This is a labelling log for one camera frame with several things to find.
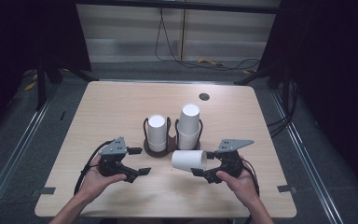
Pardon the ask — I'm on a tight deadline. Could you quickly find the black metal stand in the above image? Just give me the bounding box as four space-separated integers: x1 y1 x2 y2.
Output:
34 57 100 112
234 63 282 87

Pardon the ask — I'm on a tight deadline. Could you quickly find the metal floor rail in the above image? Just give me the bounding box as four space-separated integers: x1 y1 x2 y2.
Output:
0 92 53 217
269 89 345 224

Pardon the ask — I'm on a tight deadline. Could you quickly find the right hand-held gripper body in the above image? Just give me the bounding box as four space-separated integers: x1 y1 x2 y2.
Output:
215 138 255 179

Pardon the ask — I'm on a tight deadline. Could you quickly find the black cable bundle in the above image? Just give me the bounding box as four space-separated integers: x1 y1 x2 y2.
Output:
267 79 300 138

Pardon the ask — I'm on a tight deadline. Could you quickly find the black floor cable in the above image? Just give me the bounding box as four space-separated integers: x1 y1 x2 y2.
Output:
154 7 262 73

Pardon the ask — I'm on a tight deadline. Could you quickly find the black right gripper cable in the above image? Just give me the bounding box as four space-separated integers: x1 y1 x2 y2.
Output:
240 158 260 198

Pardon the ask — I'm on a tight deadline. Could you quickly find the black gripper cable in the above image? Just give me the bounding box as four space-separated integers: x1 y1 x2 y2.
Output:
240 158 260 198
73 139 115 197

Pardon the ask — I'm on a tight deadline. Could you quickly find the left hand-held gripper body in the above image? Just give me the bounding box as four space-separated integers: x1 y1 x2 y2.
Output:
97 135 129 178

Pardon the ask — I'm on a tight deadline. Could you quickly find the person's right hand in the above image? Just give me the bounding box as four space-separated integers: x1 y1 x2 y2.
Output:
215 169 261 208

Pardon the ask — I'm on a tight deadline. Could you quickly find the black curtain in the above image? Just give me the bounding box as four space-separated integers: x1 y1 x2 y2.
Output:
256 0 358 200
0 0 92 138

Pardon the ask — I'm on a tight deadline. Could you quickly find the yellow floor tape strip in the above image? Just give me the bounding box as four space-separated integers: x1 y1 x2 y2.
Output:
197 58 226 67
24 80 38 92

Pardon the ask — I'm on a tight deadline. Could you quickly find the black tape strip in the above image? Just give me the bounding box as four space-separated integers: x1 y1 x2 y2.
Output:
276 184 297 194
30 186 57 197

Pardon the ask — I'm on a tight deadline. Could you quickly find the white paper cup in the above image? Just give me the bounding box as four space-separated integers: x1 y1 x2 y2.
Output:
171 149 209 174
177 104 201 136
147 141 168 154
177 127 200 151
146 114 168 146

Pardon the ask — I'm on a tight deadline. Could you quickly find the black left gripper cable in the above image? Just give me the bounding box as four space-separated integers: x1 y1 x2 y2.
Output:
73 139 115 197

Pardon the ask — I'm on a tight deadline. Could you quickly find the person's left hand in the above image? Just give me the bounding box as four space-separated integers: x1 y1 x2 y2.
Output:
77 155 128 201

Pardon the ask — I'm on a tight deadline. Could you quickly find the dark double cup holder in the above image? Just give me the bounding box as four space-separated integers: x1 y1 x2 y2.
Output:
142 116 204 159

